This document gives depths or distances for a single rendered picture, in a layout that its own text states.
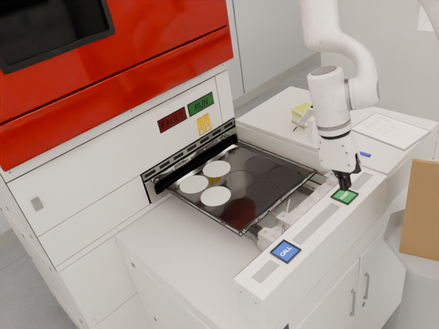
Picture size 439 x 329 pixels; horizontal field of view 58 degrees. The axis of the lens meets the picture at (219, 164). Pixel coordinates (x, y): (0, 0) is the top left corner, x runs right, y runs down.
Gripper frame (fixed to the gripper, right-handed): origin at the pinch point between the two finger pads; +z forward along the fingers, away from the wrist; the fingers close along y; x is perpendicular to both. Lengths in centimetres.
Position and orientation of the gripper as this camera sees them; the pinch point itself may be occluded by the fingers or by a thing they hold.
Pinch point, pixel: (344, 182)
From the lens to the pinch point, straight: 113.5
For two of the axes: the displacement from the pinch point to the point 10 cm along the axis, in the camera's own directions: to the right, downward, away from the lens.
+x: 7.1, -4.9, 5.0
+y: 6.4, 1.5, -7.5
